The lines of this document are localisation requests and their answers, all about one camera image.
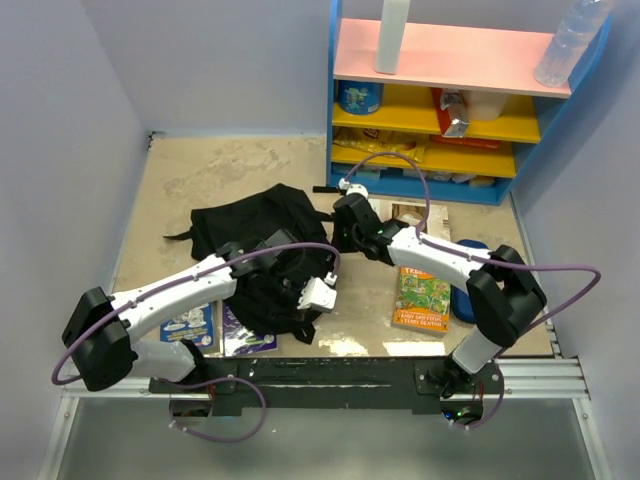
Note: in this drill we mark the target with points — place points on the blue pencil case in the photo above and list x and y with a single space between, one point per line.
460 304

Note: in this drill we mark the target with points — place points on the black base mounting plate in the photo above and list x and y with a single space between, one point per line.
420 385

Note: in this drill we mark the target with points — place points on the orange treehouse book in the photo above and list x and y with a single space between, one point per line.
422 302

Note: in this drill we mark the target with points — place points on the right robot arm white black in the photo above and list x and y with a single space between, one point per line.
505 297

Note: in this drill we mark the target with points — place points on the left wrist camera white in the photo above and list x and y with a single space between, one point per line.
319 294

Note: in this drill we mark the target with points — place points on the colourful wooden shelf unit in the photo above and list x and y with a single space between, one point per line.
462 58

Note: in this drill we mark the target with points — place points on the white coffee cover book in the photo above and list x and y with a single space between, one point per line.
412 213

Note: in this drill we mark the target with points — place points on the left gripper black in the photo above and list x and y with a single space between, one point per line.
293 305

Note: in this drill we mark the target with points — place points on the white tall bottle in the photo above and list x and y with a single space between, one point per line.
392 26

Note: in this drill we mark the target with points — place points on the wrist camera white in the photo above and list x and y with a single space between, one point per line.
319 294
347 188

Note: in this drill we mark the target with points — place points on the purple book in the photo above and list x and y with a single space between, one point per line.
238 340

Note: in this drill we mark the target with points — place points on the red flat packet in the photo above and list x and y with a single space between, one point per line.
474 143

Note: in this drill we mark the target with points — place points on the white plastic tub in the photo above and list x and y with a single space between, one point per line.
484 106

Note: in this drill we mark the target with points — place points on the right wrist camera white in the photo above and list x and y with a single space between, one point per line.
347 188

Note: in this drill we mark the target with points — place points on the aluminium rail frame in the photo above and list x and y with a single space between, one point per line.
543 429

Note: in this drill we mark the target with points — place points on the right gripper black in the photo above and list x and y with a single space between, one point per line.
339 244

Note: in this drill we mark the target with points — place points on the blue cartoon book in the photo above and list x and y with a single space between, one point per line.
196 325

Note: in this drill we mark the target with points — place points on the black student backpack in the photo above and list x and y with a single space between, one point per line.
280 215

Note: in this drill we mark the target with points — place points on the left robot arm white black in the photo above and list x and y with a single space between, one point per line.
106 334

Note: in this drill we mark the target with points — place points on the yellow chips bag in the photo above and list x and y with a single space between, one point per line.
372 141

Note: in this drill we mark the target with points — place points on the clear plastic water bottle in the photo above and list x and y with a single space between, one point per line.
571 39

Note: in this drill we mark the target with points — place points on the blue round tin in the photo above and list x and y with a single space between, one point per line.
359 98

